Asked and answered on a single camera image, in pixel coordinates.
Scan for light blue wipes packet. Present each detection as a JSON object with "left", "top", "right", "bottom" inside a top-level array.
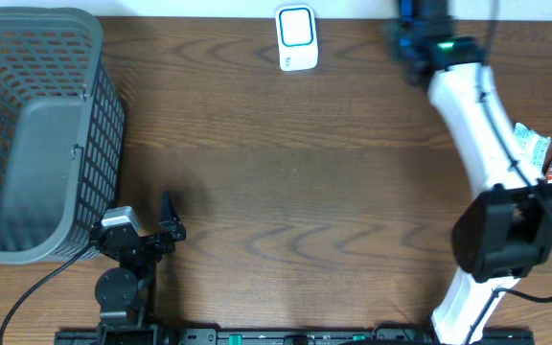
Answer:
[{"left": 514, "top": 123, "right": 551, "bottom": 171}]

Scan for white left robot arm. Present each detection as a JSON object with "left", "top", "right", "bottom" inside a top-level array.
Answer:
[{"left": 90, "top": 192, "right": 186, "bottom": 344}]

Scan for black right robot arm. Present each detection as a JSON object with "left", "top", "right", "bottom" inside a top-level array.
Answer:
[{"left": 391, "top": 0, "right": 552, "bottom": 344}]

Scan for white barcode scanner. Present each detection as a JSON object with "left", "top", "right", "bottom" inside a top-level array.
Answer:
[{"left": 275, "top": 5, "right": 319, "bottom": 72}]

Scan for dark grey plastic basket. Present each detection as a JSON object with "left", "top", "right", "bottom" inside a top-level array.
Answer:
[{"left": 0, "top": 8, "right": 126, "bottom": 265}]

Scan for black left camera cable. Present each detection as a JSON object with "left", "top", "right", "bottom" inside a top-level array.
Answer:
[{"left": 0, "top": 243, "right": 95, "bottom": 345}]

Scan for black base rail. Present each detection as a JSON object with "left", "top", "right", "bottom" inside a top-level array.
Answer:
[{"left": 54, "top": 325, "right": 535, "bottom": 345}]

